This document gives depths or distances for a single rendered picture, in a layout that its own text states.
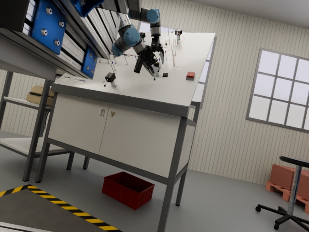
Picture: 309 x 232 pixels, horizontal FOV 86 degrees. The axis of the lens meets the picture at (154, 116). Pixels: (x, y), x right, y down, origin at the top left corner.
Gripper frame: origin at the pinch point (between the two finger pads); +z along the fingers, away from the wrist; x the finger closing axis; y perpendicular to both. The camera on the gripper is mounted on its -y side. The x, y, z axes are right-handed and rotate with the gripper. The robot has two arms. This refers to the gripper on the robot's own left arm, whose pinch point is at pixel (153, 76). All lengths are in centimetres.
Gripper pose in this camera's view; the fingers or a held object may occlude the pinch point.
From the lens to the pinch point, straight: 117.9
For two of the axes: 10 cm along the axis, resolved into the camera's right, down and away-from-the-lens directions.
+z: 4.7, 6.2, 6.2
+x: -5.1, -3.8, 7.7
